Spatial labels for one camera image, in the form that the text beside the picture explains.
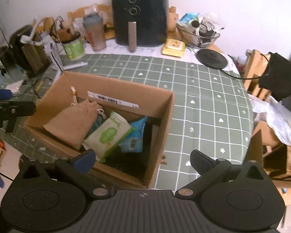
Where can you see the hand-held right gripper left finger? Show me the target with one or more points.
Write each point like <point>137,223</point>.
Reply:
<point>86,160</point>

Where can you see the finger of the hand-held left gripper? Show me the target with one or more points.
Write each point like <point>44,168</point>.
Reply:
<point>0,94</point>
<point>19,108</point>

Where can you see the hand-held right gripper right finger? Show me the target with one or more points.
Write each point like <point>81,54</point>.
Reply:
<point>198,161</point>

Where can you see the green wet wipes pack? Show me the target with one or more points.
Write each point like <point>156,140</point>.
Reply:
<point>109,136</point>

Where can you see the teal mesh bath sponge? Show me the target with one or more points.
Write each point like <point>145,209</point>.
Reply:
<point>98,124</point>

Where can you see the blue face mask pack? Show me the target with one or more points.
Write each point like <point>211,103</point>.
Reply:
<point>134,136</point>

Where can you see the brown cardboard box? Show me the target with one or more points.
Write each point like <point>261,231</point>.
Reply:
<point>126,94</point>

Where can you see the white power bank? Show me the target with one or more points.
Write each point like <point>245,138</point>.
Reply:
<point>14,87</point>

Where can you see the yellow pen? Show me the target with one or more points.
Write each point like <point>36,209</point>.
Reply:
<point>40,83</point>

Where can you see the green grid tablecloth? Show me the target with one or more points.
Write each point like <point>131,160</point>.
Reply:
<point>196,97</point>

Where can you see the green label canister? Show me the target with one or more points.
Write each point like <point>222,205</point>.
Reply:
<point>74,49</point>

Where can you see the brown paper bag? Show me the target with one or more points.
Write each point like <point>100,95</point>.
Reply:
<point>281,162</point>

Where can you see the white plastic bag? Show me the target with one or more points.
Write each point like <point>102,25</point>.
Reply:
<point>278,121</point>

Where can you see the black kettle base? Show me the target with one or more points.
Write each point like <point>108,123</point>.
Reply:
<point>211,58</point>

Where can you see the wooden chair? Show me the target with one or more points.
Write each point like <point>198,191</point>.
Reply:
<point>253,68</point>

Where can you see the white bottle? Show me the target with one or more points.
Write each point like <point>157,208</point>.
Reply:
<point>241,61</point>

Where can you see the yellow wet wipes pack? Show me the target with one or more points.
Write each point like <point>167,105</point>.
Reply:
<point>174,48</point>

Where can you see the glass bowl with clutter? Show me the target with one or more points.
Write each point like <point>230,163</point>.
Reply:
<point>201,36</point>

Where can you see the crumpled brown paper bags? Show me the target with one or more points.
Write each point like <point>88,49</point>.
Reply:
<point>101,9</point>

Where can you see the black air fryer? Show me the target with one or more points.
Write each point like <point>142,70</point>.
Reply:
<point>140,21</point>

